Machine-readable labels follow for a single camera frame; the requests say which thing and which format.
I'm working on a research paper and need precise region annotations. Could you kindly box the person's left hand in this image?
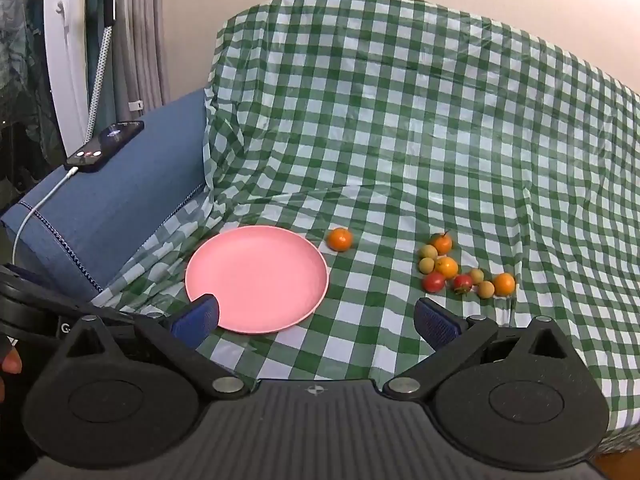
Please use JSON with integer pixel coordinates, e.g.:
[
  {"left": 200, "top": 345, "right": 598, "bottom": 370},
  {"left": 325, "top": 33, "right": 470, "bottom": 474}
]
[{"left": 0, "top": 335, "right": 24, "bottom": 406}]

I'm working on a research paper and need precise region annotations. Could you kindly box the leaf patterned cloth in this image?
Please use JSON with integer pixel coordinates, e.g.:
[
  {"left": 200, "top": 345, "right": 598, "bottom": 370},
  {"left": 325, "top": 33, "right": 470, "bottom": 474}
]
[{"left": 0, "top": 0, "right": 53, "bottom": 171}]

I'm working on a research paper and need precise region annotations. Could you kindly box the pink plate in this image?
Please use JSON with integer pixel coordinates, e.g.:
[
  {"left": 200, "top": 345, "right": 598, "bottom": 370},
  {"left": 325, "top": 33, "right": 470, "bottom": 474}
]
[{"left": 184, "top": 225, "right": 330, "bottom": 335}]

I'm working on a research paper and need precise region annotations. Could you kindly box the black smartphone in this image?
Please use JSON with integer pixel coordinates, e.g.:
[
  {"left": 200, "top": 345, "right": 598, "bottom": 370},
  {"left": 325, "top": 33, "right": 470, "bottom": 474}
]
[{"left": 64, "top": 120, "right": 146, "bottom": 175}]

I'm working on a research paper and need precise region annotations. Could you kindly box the blue denim sofa armrest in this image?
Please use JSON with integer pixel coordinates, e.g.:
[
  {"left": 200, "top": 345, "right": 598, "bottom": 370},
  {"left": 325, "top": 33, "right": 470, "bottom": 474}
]
[{"left": 0, "top": 89, "right": 208, "bottom": 306}]

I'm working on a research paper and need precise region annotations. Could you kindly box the black white braided cable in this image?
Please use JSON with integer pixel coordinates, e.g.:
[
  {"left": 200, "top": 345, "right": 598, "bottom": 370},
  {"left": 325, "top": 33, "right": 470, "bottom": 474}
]
[{"left": 84, "top": 25, "right": 115, "bottom": 143}]

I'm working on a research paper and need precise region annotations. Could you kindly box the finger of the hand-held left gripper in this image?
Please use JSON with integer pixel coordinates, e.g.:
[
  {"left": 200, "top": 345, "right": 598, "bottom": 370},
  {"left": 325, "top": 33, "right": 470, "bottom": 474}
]
[{"left": 0, "top": 262, "right": 168, "bottom": 328}]

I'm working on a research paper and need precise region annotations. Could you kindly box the green white checked tablecloth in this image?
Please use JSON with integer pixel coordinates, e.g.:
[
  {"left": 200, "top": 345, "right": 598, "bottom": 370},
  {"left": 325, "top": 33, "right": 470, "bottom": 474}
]
[{"left": 92, "top": 0, "right": 640, "bottom": 461}]

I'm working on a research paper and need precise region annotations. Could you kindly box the white charging cable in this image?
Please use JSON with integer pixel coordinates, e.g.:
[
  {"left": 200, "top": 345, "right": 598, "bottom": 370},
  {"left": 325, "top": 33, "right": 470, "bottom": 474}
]
[{"left": 11, "top": 166, "right": 81, "bottom": 266}]

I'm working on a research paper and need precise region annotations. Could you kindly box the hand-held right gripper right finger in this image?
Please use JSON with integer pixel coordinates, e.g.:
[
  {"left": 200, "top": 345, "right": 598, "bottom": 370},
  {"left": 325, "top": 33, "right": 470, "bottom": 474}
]
[{"left": 382, "top": 297, "right": 576, "bottom": 401}]

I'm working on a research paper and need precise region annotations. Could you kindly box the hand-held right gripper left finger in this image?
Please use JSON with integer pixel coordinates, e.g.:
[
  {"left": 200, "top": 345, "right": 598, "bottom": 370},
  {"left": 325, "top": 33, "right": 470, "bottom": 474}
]
[{"left": 55, "top": 294, "right": 251, "bottom": 401}]

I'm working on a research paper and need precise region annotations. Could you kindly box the white door frame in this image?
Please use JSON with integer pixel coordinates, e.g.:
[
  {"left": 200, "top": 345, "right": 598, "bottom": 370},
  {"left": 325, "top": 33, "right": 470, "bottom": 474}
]
[{"left": 42, "top": 0, "right": 93, "bottom": 161}]

